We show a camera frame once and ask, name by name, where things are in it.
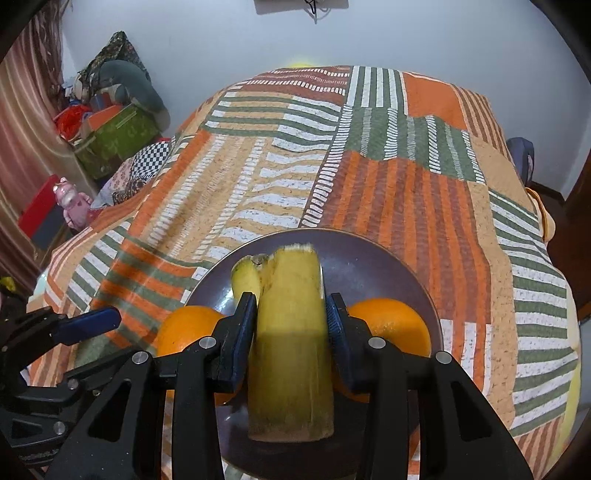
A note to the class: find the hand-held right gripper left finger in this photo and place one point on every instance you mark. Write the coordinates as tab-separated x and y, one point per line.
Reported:
245	341

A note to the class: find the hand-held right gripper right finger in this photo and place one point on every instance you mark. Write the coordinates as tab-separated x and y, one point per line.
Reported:
339	344

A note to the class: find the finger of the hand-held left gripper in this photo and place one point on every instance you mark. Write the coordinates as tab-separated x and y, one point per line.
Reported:
90	322
78	381

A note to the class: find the dark purple plate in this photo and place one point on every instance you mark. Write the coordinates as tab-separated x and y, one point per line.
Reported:
369	272

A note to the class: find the orange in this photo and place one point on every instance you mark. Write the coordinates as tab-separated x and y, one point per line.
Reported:
184	333
395	323

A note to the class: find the small yellow banana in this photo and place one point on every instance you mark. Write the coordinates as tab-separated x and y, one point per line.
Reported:
244	279

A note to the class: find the red and black box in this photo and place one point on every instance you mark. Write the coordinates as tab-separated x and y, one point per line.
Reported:
39	217

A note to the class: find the pink toy figure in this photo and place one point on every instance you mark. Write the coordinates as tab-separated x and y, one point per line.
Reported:
71	201

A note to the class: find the floral cloth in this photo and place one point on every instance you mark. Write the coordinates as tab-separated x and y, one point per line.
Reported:
122	182

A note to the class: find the striped patchwork blanket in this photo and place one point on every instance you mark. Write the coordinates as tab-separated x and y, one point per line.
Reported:
392	184

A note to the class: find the checkered cloth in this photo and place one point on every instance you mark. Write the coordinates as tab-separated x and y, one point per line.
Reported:
152	154

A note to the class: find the green cardboard box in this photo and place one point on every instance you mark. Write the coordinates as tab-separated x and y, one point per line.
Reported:
120	136

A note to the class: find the red plastic bag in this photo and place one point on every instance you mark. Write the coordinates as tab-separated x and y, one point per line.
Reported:
71	121

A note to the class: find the striped brown curtain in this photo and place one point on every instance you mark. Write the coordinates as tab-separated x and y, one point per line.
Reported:
25	115

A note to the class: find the grey cushion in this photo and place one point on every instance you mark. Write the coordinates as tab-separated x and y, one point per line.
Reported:
134	85

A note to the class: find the orange cloth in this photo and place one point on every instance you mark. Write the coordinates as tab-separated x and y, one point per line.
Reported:
545	217

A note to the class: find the blue chair back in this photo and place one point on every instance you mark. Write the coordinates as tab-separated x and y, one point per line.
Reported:
521	159

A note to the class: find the dark patterned bag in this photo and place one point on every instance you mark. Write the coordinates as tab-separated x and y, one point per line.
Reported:
117	50

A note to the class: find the dark wooden furniture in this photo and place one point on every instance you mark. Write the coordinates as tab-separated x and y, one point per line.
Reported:
570	194

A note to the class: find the dark wall fixture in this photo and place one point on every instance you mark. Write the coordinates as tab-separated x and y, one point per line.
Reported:
300	5

